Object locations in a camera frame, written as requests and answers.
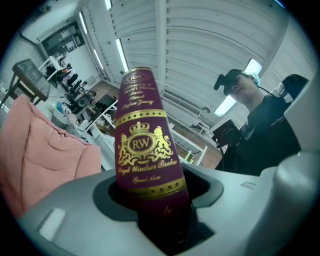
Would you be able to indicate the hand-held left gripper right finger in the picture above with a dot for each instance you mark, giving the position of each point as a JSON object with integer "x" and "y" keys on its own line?
{"x": 237, "y": 212}

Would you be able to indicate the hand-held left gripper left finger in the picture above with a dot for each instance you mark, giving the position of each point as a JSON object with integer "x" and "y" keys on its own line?
{"x": 75, "y": 225}

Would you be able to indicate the pink armchair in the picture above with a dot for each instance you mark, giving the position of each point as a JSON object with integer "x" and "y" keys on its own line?
{"x": 45, "y": 150}

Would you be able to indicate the maroon hardcover book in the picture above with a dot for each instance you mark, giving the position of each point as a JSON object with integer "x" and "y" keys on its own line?
{"x": 145, "y": 130}

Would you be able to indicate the person in black shirt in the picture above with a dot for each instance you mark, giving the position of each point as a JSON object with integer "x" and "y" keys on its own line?
{"x": 262, "y": 140}

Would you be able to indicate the long ceiling light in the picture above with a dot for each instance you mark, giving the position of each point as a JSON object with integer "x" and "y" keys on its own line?
{"x": 98, "y": 59}
{"x": 83, "y": 22}
{"x": 122, "y": 55}
{"x": 223, "y": 107}

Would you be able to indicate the white ribbed basket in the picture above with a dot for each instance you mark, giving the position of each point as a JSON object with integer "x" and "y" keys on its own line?
{"x": 60, "y": 117}

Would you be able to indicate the person's head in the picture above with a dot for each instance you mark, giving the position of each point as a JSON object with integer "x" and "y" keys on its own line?
{"x": 246, "y": 92}

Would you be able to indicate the white air conditioning unit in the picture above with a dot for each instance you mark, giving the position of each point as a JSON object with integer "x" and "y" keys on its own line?
{"x": 180, "y": 102}

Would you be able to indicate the dark wicker side table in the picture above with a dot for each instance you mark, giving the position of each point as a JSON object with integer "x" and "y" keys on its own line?
{"x": 30, "y": 72}

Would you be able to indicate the black head-worn camera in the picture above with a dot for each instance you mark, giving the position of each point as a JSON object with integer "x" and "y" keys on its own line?
{"x": 225, "y": 82}

